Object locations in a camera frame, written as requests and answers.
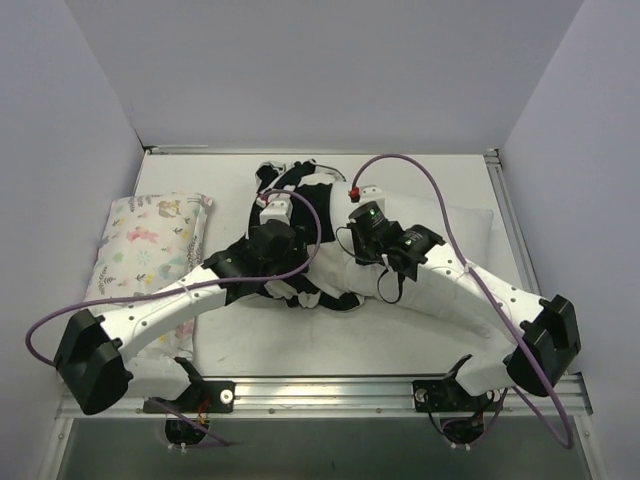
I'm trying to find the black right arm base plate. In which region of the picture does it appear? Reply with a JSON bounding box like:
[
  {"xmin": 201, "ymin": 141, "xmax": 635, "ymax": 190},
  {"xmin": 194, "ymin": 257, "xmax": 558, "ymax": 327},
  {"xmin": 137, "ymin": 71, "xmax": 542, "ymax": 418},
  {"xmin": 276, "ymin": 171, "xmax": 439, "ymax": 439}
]
[{"xmin": 411, "ymin": 378, "xmax": 500, "ymax": 414}]

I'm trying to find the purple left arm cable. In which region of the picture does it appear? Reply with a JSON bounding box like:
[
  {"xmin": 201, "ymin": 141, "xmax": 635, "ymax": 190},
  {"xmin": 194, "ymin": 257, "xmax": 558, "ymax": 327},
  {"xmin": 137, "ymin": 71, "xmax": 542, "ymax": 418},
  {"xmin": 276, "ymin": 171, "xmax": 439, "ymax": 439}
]
[{"xmin": 24, "ymin": 189, "xmax": 324, "ymax": 447}]

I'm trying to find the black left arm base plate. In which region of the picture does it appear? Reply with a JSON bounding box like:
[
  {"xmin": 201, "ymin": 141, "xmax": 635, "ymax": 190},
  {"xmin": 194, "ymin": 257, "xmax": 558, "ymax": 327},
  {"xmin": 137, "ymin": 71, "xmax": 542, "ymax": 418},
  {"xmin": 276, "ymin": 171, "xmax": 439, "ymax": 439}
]
[{"xmin": 143, "ymin": 379, "xmax": 236, "ymax": 414}]

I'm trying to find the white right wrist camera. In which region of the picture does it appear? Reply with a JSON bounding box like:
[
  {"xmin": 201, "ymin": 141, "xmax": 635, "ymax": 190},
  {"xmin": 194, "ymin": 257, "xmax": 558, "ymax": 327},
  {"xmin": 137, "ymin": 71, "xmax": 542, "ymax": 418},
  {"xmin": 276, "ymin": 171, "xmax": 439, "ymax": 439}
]
[{"xmin": 348, "ymin": 185, "xmax": 385, "ymax": 209}]

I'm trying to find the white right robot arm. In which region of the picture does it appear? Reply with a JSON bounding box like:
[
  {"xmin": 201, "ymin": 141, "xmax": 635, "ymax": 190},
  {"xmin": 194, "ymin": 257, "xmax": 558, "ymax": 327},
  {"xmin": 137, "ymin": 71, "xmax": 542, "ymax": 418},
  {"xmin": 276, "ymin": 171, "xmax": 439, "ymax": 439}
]
[{"xmin": 347, "ymin": 201, "xmax": 581, "ymax": 409}]

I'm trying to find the animal print pillow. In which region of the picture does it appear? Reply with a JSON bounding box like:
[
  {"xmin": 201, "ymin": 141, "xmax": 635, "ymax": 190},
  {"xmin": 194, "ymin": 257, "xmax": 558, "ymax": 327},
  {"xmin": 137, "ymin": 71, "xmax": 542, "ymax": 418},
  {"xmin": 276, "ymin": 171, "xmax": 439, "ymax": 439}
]
[{"xmin": 55, "ymin": 192, "xmax": 216, "ymax": 381}]

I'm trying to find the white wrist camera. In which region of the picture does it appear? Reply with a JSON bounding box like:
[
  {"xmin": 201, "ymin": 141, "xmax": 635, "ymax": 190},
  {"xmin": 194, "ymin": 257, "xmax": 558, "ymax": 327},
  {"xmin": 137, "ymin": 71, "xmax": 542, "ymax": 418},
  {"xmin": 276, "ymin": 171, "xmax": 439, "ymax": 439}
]
[
  {"xmin": 256, "ymin": 195, "xmax": 293, "ymax": 225},
  {"xmin": 348, "ymin": 185, "xmax": 385, "ymax": 209}
]

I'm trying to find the aluminium right frame rail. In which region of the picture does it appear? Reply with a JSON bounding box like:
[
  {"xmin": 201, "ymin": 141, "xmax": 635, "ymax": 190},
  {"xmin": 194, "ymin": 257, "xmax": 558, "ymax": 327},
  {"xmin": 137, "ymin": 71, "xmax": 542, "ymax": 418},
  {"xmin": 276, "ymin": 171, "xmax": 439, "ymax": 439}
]
[{"xmin": 483, "ymin": 147, "xmax": 571, "ymax": 376}]

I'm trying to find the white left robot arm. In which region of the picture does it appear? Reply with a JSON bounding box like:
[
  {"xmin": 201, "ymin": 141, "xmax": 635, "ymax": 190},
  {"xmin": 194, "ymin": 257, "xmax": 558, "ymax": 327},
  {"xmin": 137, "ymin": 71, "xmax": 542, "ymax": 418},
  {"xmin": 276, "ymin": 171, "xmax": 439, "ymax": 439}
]
[{"xmin": 54, "ymin": 220, "xmax": 311, "ymax": 415}]

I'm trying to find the black white checkered pillowcase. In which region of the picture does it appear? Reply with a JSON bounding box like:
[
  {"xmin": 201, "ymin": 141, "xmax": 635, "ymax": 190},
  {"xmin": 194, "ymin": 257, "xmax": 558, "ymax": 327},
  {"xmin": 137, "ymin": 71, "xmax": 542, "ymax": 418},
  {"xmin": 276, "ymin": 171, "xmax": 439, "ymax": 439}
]
[{"xmin": 255, "ymin": 159, "xmax": 364, "ymax": 312}]

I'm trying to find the aluminium back frame rail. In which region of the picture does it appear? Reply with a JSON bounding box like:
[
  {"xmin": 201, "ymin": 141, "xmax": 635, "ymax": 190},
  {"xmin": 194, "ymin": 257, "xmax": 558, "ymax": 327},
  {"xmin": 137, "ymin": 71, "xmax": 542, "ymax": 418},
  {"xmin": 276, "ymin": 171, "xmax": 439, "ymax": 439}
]
[{"xmin": 143, "ymin": 143, "xmax": 501, "ymax": 161}]

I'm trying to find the white pillow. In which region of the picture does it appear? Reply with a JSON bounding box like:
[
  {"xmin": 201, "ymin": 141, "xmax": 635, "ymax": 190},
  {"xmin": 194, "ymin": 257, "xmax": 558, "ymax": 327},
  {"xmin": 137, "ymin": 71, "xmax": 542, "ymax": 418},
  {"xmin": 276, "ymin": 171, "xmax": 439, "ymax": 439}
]
[{"xmin": 331, "ymin": 183, "xmax": 499, "ymax": 337}]

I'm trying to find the aluminium front frame rail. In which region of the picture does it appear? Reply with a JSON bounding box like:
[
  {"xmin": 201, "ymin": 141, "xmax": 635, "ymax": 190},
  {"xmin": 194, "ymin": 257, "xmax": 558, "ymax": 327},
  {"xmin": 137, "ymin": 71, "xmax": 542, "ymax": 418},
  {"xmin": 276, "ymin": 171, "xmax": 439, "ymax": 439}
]
[{"xmin": 55, "ymin": 375, "xmax": 593, "ymax": 420}]

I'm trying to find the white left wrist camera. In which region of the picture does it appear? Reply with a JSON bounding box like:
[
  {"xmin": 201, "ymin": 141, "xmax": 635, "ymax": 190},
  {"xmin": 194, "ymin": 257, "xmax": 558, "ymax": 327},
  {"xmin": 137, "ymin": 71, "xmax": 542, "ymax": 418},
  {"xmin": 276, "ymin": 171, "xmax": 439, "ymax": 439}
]
[{"xmin": 256, "ymin": 195, "xmax": 293, "ymax": 225}]

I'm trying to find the aluminium frame rail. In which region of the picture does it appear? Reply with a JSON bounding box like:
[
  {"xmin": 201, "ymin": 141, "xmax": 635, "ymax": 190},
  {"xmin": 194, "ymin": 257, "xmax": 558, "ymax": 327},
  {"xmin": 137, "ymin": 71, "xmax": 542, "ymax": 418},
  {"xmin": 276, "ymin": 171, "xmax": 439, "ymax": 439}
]
[
  {"xmin": 483, "ymin": 147, "xmax": 571, "ymax": 376},
  {"xmin": 55, "ymin": 375, "xmax": 593, "ymax": 420},
  {"xmin": 143, "ymin": 143, "xmax": 501, "ymax": 161}
]

